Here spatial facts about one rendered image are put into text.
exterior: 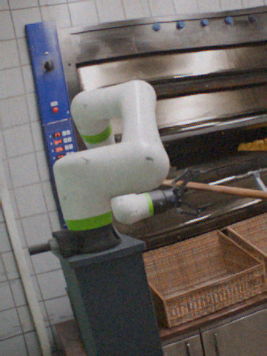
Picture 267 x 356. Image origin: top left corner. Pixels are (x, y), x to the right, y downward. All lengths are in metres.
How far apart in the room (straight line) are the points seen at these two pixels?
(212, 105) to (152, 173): 1.52
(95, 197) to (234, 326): 1.24
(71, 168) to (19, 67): 1.28
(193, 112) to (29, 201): 0.99
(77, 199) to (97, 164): 0.10
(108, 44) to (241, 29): 0.86
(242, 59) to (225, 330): 1.57
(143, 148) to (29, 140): 1.24
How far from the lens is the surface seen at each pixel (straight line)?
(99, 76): 2.44
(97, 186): 1.17
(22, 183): 2.34
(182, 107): 2.56
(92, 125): 1.57
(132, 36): 2.56
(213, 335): 2.18
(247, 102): 2.76
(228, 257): 2.58
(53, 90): 2.35
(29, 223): 2.36
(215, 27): 2.78
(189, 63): 2.63
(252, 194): 1.59
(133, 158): 1.16
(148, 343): 1.30
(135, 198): 1.80
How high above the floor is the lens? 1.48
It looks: 5 degrees down
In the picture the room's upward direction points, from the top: 12 degrees counter-clockwise
